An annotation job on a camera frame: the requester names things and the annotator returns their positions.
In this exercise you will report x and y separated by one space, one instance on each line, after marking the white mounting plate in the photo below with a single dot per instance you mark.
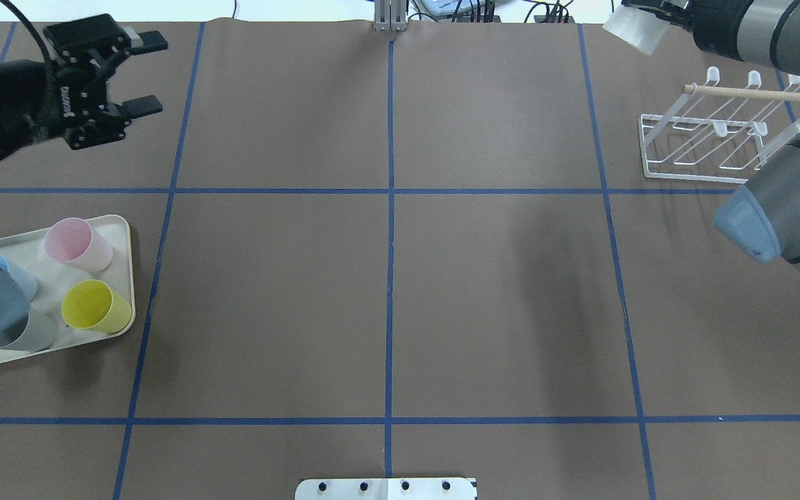
388 488

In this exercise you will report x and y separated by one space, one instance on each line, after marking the white plastic cup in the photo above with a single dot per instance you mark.
639 28

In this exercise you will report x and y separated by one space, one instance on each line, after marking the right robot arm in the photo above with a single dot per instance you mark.
763 216

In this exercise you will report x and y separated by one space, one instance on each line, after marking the grey plastic cup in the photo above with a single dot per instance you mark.
37 331

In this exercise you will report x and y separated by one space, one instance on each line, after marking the white wire cup rack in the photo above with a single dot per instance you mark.
716 132

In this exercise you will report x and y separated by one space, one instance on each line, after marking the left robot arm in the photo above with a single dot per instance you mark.
28 116

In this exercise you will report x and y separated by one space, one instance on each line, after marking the pink plastic cup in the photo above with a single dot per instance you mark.
75 243

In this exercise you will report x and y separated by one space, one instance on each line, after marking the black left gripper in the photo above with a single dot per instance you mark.
21 104

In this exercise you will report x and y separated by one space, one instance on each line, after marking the aluminium frame post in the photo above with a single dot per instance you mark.
390 15

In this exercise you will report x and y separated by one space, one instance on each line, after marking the blue plastic cup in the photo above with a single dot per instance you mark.
27 282

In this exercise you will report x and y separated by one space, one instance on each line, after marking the cream plastic tray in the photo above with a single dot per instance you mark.
27 251

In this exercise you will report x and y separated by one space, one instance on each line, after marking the yellow plastic cup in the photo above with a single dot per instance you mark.
94 306

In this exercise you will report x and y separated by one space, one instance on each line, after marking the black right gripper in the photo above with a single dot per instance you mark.
714 25

